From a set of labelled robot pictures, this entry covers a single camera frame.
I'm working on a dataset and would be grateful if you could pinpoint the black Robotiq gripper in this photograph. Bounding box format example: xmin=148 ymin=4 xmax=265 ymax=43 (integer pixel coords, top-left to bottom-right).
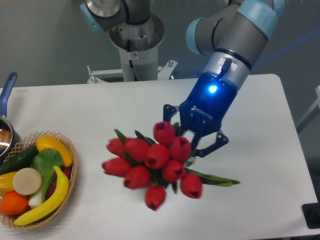
xmin=163 ymin=73 xmax=237 ymax=165

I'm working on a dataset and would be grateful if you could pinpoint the red tulip bouquet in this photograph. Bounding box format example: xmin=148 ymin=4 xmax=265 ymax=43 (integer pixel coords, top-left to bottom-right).
xmin=101 ymin=121 xmax=240 ymax=211

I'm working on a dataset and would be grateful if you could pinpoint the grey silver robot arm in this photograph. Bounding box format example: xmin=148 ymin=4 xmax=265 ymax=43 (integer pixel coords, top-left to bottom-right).
xmin=80 ymin=0 xmax=285 ymax=158

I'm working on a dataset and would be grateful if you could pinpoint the dark red vegetable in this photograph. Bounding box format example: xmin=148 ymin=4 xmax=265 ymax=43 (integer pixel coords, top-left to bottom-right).
xmin=47 ymin=166 xmax=72 ymax=198

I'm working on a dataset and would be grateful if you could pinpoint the black device at edge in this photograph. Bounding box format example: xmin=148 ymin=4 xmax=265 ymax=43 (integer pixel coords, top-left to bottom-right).
xmin=301 ymin=202 xmax=320 ymax=229

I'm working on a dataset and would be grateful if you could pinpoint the yellow squash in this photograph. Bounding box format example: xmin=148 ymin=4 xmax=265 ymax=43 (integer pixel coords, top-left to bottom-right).
xmin=36 ymin=135 xmax=73 ymax=167

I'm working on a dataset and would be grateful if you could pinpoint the green bok choy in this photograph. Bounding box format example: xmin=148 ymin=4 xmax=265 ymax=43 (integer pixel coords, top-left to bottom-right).
xmin=28 ymin=148 xmax=63 ymax=208

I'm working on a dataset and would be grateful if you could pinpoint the yellow banana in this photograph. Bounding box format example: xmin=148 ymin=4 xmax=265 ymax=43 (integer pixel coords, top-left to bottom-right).
xmin=14 ymin=166 xmax=69 ymax=226

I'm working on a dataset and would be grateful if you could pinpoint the woven wicker basket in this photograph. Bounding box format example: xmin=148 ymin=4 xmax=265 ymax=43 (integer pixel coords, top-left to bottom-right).
xmin=0 ymin=131 xmax=78 ymax=230

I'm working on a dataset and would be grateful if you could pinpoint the green cucumber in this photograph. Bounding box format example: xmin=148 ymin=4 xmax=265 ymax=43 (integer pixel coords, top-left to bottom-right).
xmin=0 ymin=145 xmax=39 ymax=175

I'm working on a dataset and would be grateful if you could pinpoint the round beige slice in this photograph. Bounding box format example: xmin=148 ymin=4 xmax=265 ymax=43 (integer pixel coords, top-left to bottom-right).
xmin=12 ymin=167 xmax=42 ymax=196

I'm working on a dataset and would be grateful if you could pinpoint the yellow bell pepper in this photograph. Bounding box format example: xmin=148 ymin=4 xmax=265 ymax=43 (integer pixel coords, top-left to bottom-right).
xmin=0 ymin=171 xmax=17 ymax=196

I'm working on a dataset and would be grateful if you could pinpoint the orange fruit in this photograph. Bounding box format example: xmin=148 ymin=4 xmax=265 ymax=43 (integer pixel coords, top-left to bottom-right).
xmin=0 ymin=191 xmax=29 ymax=216

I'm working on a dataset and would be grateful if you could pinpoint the white metal base frame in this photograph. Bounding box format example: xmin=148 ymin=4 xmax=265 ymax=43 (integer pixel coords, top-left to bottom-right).
xmin=86 ymin=59 xmax=178 ymax=84

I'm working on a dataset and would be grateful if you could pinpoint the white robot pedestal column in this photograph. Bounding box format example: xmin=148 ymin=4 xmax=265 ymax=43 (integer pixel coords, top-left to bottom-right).
xmin=109 ymin=13 xmax=165 ymax=82

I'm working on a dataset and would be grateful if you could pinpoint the white frame at right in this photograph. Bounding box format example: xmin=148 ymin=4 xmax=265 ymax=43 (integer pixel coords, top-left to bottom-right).
xmin=296 ymin=85 xmax=320 ymax=134

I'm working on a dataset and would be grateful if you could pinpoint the blue handled saucepan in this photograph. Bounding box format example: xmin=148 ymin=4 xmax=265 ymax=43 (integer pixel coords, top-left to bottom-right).
xmin=0 ymin=72 xmax=21 ymax=165

